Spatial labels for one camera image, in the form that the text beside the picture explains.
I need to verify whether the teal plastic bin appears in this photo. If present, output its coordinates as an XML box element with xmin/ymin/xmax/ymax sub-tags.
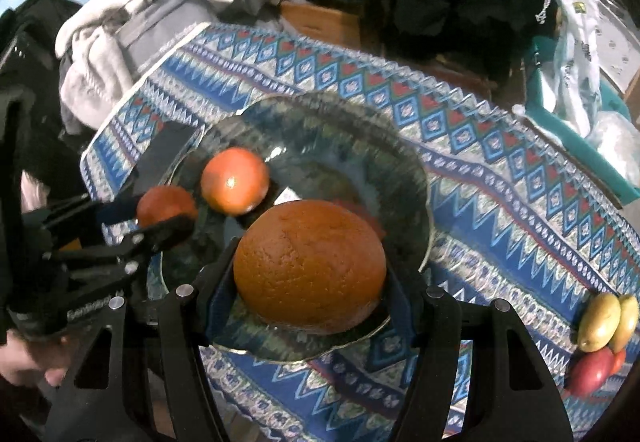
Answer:
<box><xmin>522</xmin><ymin>35</ymin><xmax>640</xmax><ymax>203</ymax></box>

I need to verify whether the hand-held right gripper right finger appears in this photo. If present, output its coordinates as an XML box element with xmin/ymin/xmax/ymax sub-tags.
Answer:
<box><xmin>385</xmin><ymin>267</ymin><xmax>576</xmax><ymax>442</ymax></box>

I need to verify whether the pile of clothes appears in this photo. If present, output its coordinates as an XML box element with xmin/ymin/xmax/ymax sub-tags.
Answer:
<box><xmin>55</xmin><ymin>0</ymin><xmax>211</xmax><ymax>108</ymax></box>

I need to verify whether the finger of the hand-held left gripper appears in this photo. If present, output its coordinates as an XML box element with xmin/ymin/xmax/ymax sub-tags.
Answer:
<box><xmin>45</xmin><ymin>215</ymin><xmax>197</xmax><ymax>283</ymax></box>
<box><xmin>30</xmin><ymin>122</ymin><xmax>203</xmax><ymax>228</ymax></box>

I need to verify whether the orange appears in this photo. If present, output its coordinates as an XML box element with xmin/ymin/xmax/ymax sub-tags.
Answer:
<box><xmin>136</xmin><ymin>185</ymin><xmax>198</xmax><ymax>230</ymax></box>
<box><xmin>233</xmin><ymin>200</ymin><xmax>387</xmax><ymax>335</ymax></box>
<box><xmin>200</xmin><ymin>147</ymin><xmax>271</xmax><ymax>216</ymax></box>

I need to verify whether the black suitcase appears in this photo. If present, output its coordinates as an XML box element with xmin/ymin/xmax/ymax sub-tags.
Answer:
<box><xmin>0</xmin><ymin>0</ymin><xmax>96</xmax><ymax>123</ymax></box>

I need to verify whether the grey padded bag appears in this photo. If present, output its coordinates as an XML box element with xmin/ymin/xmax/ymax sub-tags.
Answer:
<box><xmin>115</xmin><ymin>0</ymin><xmax>211</xmax><ymax>78</ymax></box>

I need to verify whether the yellow apple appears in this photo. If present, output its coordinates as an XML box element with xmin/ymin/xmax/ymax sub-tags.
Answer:
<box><xmin>609</xmin><ymin>295</ymin><xmax>640</xmax><ymax>354</ymax></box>

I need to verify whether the white perforated basket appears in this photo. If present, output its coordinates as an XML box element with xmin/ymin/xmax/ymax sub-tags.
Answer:
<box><xmin>597</xmin><ymin>0</ymin><xmax>640</xmax><ymax>88</ymax></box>

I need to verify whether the yellow pear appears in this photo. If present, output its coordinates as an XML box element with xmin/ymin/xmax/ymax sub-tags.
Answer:
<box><xmin>577</xmin><ymin>292</ymin><xmax>622</xmax><ymax>353</ymax></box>

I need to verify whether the pink cloth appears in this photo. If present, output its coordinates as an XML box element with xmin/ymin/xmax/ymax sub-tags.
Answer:
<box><xmin>20</xmin><ymin>172</ymin><xmax>51</xmax><ymax>213</ymax></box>

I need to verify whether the dark glass plate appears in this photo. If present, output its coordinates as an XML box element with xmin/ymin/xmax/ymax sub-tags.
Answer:
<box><xmin>160</xmin><ymin>91</ymin><xmax>433</xmax><ymax>364</ymax></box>

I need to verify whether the wooden drawer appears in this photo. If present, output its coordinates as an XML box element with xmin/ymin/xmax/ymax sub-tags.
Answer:
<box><xmin>280</xmin><ymin>0</ymin><xmax>363</xmax><ymax>48</ymax></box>

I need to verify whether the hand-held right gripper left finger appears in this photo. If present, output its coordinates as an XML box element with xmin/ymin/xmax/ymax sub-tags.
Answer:
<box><xmin>45</xmin><ymin>237</ymin><xmax>241</xmax><ymax>442</ymax></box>

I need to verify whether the clear plastic bag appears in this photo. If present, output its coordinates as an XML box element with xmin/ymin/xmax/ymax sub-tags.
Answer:
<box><xmin>585</xmin><ymin>110</ymin><xmax>640</xmax><ymax>193</ymax></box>

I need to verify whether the blue patterned tablecloth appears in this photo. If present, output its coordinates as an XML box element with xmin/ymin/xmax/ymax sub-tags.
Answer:
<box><xmin>80</xmin><ymin>22</ymin><xmax>640</xmax><ymax>442</ymax></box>

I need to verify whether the person's left hand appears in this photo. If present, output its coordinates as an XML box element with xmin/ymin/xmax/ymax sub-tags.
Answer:
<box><xmin>0</xmin><ymin>337</ymin><xmax>76</xmax><ymax>390</ymax></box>

